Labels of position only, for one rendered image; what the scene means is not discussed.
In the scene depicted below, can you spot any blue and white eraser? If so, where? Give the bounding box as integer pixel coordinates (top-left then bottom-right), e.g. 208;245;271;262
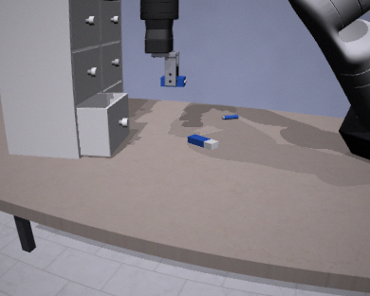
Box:
188;134;218;150

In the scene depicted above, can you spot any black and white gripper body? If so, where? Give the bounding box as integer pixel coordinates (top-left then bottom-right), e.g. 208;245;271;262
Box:
140;0;179;53

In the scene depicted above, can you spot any grey drawer front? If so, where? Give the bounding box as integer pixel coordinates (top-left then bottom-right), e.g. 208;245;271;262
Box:
72;46;102;102
102;42;121;87
103;82;122;93
70;0;100;47
76;93;130;157
101;0;120;41

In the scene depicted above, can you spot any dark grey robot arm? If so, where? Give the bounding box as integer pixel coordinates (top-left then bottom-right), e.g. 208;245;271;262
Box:
288;0;370;131

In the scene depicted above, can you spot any small grey chest of drawers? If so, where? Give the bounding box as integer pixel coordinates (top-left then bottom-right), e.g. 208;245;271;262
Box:
0;0;123;159

